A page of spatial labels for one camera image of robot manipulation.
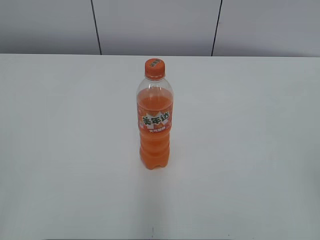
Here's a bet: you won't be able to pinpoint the orange Mirinda soda bottle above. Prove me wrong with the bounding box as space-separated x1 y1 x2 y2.
136 73 174 170

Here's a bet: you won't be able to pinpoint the orange bottle cap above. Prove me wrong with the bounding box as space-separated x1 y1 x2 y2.
144 58 166 80

